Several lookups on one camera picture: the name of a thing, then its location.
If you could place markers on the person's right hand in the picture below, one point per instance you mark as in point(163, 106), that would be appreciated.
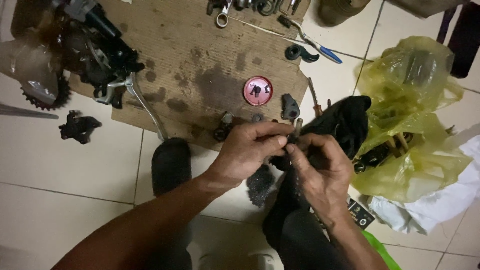
point(326, 180)

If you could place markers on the person's left hand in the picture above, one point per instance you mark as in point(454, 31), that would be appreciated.
point(240, 153)

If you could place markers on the small metal bolt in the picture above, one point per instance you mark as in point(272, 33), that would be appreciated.
point(297, 125)

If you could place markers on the black cloth rag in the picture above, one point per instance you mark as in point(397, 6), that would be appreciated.
point(343, 120)

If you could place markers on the small dark metal fitting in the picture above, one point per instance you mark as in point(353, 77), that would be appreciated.
point(224, 125)

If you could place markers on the dark steel wool pad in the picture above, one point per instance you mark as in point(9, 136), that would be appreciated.
point(260, 185)

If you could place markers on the small round grey washer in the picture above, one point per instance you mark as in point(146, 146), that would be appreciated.
point(257, 117)

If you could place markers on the small black carton box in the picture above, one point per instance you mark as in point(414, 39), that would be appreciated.
point(360, 214)

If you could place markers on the red round lid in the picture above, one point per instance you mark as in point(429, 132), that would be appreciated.
point(258, 90)

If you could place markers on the small black screws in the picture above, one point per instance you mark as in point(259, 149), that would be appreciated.
point(258, 90)

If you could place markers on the person's black trouser leg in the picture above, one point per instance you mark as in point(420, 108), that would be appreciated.
point(303, 243)

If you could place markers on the silver kick lever black rubber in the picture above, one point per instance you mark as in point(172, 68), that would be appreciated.
point(165, 150)

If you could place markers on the rusty screwdriver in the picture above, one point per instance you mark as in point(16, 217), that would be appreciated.
point(314, 95)

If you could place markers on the green plastic bag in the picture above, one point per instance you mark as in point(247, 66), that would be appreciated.
point(380, 251)

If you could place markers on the stained cardboard sheet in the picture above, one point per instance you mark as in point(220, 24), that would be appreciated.
point(202, 63)

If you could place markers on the yellow plastic bag with parts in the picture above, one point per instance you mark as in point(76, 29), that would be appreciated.
point(408, 112)

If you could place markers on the white blue toothbrush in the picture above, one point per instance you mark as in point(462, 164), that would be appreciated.
point(315, 43)

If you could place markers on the heap of metal tools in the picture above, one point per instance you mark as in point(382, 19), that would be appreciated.
point(258, 5)

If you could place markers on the black greasy clamp part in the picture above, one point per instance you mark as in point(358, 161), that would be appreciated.
point(78, 126)

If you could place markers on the olive round container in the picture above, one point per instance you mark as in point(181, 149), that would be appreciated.
point(341, 10)

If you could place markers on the dark furniture leg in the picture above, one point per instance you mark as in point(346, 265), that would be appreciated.
point(463, 37)

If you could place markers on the grey metal rod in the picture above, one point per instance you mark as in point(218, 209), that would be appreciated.
point(26, 111)

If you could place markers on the clear plastic wrap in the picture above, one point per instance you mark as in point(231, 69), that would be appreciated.
point(26, 71)

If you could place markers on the grey metal bracket part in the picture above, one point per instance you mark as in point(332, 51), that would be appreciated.
point(290, 107)

